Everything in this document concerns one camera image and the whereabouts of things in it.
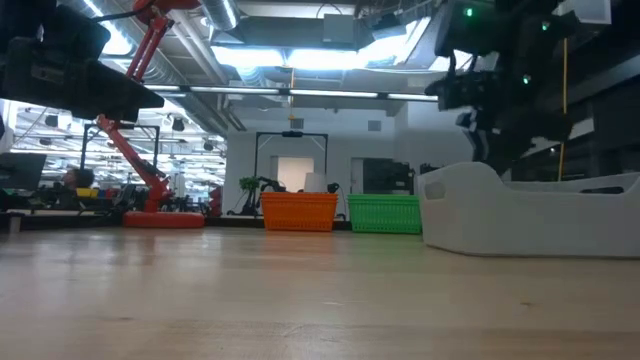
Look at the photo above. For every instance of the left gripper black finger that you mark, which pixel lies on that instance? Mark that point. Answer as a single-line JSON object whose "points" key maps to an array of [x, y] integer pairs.
{"points": [[120, 97]]}

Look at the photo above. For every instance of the green potted plant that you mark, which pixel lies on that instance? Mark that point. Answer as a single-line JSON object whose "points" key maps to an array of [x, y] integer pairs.
{"points": [[248, 185]]}

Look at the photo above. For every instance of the silver ventilation duct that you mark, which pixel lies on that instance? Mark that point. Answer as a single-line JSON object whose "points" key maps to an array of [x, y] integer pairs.
{"points": [[220, 12]]}

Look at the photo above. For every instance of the black cabinet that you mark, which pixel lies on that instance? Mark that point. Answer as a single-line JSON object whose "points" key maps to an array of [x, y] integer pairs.
{"points": [[387, 176]]}

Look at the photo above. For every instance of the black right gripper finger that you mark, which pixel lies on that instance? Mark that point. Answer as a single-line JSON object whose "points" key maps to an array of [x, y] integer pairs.
{"points": [[495, 152]]}

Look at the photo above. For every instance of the black rectangular frame stand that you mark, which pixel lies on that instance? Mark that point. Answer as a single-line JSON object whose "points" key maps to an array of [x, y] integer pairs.
{"points": [[291, 134]]}

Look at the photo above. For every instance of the white ceiling unit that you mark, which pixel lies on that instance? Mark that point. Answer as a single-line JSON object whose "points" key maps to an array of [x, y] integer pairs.
{"points": [[592, 11]]}

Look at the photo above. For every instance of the yellow box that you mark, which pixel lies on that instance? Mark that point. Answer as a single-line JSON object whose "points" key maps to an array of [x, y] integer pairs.
{"points": [[87, 192]]}

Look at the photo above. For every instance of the person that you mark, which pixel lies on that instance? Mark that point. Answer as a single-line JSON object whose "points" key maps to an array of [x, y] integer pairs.
{"points": [[75, 182]]}

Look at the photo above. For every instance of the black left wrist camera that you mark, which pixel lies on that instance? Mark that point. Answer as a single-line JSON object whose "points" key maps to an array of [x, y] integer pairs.
{"points": [[75, 32]]}

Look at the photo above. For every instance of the white plastic bin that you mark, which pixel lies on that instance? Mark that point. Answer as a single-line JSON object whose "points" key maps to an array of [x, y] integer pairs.
{"points": [[525, 225]]}

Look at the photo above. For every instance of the dark computer monitor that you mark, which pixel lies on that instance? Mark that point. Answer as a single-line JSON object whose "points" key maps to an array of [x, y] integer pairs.
{"points": [[22, 170]]}

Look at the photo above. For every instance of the red jointed arm stand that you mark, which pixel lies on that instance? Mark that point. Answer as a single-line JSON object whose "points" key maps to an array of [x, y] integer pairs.
{"points": [[145, 175]]}

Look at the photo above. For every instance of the white cylinder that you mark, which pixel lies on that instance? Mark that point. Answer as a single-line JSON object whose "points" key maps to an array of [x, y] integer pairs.
{"points": [[315, 182]]}

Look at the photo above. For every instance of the grey ceiling box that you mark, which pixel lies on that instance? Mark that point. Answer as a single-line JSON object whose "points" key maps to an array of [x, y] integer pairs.
{"points": [[340, 29]]}

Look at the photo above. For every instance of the long ceiling light bar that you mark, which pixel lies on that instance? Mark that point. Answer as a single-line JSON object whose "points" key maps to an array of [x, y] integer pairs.
{"points": [[310, 92]]}

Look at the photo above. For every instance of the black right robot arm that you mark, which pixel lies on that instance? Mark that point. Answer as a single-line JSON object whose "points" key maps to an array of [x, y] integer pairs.
{"points": [[535, 60]]}

